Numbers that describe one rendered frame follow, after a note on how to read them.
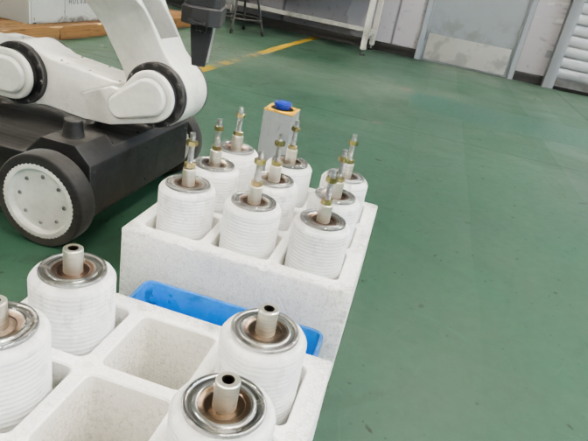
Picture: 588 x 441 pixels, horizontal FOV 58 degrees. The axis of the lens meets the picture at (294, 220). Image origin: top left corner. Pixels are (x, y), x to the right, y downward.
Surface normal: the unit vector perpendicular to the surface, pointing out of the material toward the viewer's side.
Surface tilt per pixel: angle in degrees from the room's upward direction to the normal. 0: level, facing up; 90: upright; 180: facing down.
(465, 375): 0
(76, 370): 0
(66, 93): 90
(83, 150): 45
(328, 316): 90
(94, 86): 90
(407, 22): 90
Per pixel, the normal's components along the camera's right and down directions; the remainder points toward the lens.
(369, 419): 0.18, -0.89
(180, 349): -0.26, 0.37
